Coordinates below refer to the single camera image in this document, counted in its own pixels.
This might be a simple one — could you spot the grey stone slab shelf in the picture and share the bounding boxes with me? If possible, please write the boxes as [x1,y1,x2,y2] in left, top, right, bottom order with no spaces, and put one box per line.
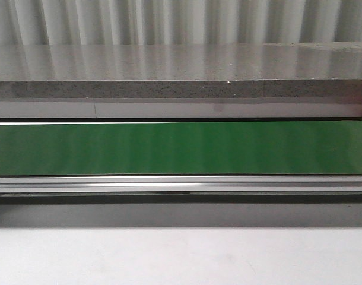
[0,42,362,121]

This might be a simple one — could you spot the green conveyor belt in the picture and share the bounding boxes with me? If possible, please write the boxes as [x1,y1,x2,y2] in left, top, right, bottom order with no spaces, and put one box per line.
[0,121,362,176]

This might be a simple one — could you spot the white corrugated back panel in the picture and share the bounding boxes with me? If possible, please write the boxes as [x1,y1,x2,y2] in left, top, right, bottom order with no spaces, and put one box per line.
[0,1,362,45]

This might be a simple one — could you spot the aluminium conveyor side rail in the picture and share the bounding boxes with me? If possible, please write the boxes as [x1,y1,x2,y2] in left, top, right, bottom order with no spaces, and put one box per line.
[0,175,362,204]

